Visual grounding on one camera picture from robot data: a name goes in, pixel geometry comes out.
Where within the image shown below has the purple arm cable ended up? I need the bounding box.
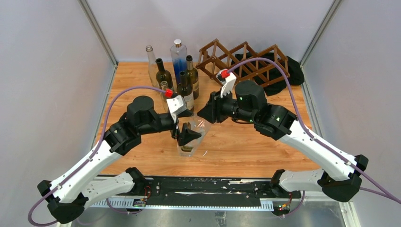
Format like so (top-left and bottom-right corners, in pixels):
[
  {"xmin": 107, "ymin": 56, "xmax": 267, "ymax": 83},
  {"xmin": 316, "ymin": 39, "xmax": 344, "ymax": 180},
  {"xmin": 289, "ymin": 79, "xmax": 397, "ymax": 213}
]
[
  {"xmin": 221, "ymin": 57, "xmax": 401, "ymax": 205},
  {"xmin": 27, "ymin": 86, "xmax": 174, "ymax": 227}
]

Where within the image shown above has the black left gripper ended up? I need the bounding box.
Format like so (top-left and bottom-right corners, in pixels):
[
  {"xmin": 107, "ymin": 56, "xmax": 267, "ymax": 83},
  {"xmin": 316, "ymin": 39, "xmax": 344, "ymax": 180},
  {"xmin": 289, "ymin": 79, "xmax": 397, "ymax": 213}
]
[{"xmin": 139, "ymin": 109, "xmax": 202, "ymax": 145}]

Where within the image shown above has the clear round glass bottle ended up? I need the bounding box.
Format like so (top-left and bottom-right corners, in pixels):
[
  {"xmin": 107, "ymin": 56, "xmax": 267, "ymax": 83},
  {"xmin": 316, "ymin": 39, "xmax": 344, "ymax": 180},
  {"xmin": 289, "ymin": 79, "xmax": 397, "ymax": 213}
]
[{"xmin": 146, "ymin": 45, "xmax": 159, "ymax": 88}]

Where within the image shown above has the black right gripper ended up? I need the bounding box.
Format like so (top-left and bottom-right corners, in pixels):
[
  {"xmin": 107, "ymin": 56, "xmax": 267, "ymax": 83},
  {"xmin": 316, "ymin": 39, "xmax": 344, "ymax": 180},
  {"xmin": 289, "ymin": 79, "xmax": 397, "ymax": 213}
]
[{"xmin": 197, "ymin": 87, "xmax": 257, "ymax": 124}]

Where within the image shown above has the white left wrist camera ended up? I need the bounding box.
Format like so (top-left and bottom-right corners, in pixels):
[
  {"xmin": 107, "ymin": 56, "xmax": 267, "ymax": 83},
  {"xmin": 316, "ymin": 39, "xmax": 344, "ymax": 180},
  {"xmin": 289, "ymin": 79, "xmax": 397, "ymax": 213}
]
[{"xmin": 166, "ymin": 95, "xmax": 187, "ymax": 123}]

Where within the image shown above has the dark bottle barcode label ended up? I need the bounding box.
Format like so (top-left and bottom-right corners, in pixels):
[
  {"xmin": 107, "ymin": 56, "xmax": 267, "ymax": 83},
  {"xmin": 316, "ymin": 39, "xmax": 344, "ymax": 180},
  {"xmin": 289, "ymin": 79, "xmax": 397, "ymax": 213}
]
[{"xmin": 186, "ymin": 55, "xmax": 200, "ymax": 99}]

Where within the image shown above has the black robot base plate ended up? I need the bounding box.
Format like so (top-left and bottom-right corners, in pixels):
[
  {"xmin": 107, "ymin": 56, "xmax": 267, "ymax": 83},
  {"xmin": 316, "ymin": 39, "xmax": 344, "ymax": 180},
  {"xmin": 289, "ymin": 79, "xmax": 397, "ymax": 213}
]
[{"xmin": 109, "ymin": 176, "xmax": 302, "ymax": 211}]

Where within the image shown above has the blue square glass bottle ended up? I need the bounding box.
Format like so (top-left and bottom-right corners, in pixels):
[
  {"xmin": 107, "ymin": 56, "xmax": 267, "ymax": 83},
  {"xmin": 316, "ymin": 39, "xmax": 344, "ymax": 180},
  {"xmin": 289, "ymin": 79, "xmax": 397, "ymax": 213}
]
[{"xmin": 170, "ymin": 39, "xmax": 187, "ymax": 85}]

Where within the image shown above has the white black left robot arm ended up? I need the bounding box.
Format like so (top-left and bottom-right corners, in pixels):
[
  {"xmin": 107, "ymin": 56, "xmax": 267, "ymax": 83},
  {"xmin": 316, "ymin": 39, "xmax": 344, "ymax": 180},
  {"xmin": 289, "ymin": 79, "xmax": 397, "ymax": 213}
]
[{"xmin": 38, "ymin": 95, "xmax": 201, "ymax": 224}]

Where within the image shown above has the dark bottle rack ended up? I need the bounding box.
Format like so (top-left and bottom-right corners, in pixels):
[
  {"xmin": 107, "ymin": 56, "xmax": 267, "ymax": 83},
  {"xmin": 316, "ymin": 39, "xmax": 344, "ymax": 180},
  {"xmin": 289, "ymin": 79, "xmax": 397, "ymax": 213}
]
[{"xmin": 177, "ymin": 71, "xmax": 194, "ymax": 111}]

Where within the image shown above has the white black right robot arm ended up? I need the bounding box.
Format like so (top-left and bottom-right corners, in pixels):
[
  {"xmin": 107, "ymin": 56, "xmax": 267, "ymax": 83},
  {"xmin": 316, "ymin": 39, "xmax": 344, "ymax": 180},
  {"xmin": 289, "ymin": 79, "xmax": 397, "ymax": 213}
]
[{"xmin": 198, "ymin": 80, "xmax": 368, "ymax": 202}]

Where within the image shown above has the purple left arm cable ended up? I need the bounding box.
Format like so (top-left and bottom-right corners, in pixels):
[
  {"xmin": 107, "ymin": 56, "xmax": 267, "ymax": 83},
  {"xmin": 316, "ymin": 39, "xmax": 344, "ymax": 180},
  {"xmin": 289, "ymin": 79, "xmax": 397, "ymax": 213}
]
[{"xmin": 27, "ymin": 86, "xmax": 174, "ymax": 227}]

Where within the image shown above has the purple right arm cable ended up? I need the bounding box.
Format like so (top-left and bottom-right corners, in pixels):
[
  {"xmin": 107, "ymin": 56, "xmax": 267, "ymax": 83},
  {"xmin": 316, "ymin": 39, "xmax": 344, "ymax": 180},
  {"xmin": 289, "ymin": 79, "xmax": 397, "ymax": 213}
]
[{"xmin": 221, "ymin": 57, "xmax": 401, "ymax": 205}]

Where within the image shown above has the black cloth behind rack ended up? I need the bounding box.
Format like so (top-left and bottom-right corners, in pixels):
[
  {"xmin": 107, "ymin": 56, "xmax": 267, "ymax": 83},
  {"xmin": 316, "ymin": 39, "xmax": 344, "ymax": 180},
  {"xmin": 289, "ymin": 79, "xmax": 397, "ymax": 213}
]
[{"xmin": 233, "ymin": 52, "xmax": 305, "ymax": 97}]

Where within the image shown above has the small clear bottle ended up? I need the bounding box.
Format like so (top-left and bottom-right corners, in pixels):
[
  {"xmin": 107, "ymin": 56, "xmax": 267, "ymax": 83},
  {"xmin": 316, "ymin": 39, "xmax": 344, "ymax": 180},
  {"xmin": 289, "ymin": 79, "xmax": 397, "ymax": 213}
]
[{"xmin": 177, "ymin": 114, "xmax": 211, "ymax": 157}]

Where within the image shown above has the brown wooden wine rack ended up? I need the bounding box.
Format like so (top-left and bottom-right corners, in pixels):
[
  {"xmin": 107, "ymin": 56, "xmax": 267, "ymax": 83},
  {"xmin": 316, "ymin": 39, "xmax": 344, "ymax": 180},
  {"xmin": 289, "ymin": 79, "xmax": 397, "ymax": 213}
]
[{"xmin": 195, "ymin": 39, "xmax": 290, "ymax": 87}]

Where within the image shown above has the dark bottle white label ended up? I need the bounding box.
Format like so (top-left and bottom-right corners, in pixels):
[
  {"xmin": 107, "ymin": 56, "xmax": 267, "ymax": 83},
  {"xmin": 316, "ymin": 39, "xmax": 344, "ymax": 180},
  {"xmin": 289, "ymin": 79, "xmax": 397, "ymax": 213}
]
[{"xmin": 155, "ymin": 58, "xmax": 174, "ymax": 90}]

